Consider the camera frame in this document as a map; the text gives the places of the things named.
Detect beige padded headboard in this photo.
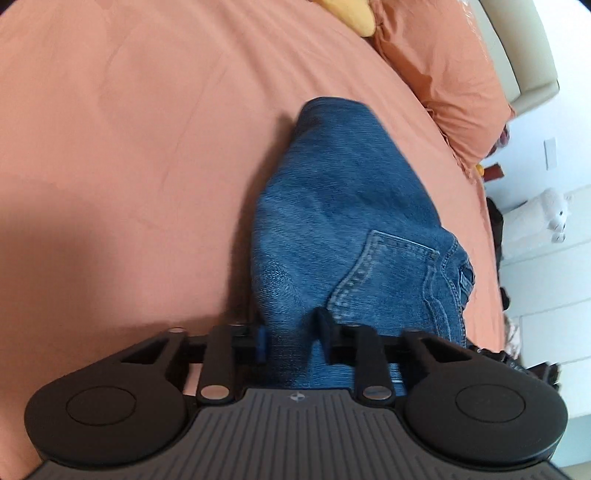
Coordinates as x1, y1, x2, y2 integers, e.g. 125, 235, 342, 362
477, 0, 560, 117

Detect white wall switch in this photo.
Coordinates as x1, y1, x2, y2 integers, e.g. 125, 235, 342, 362
543, 137, 560, 171

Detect white plush lamb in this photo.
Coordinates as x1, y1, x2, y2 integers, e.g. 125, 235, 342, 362
537, 186, 576, 244

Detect orange bed sheet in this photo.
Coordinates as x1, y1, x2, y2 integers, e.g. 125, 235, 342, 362
0, 0, 508, 468

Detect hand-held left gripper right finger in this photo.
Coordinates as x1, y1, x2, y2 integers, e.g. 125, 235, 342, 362
314, 306, 482, 405

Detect small orange pillow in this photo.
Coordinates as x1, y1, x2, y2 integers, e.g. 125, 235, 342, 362
368, 0, 517, 184

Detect yellow plush toy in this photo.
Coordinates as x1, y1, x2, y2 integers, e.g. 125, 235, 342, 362
318, 0, 378, 38

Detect dark cloth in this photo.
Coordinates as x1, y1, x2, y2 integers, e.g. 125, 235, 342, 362
486, 198, 507, 260

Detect blue denim pants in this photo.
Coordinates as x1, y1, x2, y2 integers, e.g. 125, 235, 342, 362
252, 96, 476, 397

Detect white dresser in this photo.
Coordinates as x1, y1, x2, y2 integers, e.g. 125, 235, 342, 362
500, 185, 591, 464

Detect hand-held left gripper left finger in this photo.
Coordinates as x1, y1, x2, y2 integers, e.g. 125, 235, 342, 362
113, 322, 270, 408

